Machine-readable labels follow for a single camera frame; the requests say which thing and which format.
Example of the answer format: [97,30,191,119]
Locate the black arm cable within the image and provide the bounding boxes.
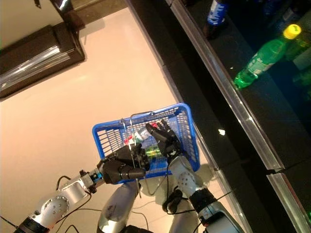
[55,175,98,195]
[166,164,204,216]

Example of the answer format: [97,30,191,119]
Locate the silver left robot leg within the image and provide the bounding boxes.
[97,181,143,233]

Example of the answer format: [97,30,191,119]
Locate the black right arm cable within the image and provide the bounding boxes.
[166,164,204,216]

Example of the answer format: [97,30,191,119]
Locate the clear shelf front rail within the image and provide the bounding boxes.
[266,169,311,233]
[167,0,285,174]

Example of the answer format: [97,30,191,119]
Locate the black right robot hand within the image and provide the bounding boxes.
[145,118,183,159]

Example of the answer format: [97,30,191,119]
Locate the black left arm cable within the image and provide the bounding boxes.
[55,175,98,195]

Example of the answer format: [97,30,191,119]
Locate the dark framed glass door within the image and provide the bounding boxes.
[50,0,86,27]

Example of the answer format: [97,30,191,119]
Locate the cola bottle blue label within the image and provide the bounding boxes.
[203,0,230,41]

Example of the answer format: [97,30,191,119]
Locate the blue plastic shopping basket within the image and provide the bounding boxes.
[91,102,201,199]

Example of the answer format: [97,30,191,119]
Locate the black drink display shelf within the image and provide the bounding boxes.
[126,0,311,233]

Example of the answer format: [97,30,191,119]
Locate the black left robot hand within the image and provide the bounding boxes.
[96,143,150,185]

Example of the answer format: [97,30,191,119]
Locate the dark glass-front display cabinet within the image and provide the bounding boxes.
[0,24,86,99]

